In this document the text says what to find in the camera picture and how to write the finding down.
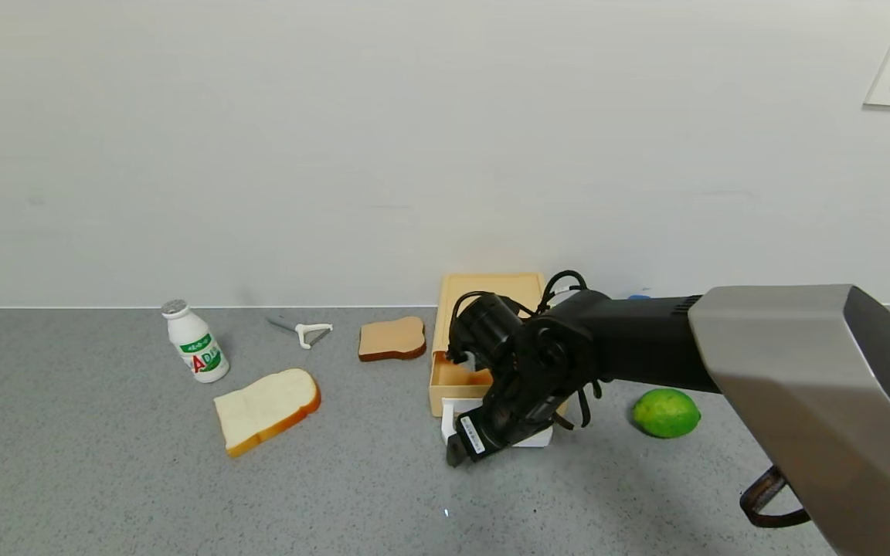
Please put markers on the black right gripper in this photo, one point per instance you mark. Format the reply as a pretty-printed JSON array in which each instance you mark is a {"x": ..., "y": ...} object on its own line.
[{"x": 473, "y": 436}]

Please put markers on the brown toast slice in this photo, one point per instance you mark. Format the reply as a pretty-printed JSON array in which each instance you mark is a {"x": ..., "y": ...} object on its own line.
[{"x": 391, "y": 338}]

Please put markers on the white vegetable peeler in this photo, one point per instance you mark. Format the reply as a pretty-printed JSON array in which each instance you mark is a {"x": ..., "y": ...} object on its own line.
[{"x": 307, "y": 333}]

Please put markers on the white bread slice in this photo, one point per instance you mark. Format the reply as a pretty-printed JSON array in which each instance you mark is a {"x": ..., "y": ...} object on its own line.
[{"x": 264, "y": 407}]

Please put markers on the green lime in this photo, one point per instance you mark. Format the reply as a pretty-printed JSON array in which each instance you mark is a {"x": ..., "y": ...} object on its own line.
[{"x": 666, "y": 413}]

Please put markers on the white milk drink bottle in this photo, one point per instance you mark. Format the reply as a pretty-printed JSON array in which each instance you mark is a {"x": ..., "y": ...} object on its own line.
[{"x": 195, "y": 346}]

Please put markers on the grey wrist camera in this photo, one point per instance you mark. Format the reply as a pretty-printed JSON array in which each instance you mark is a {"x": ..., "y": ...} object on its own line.
[{"x": 470, "y": 361}]

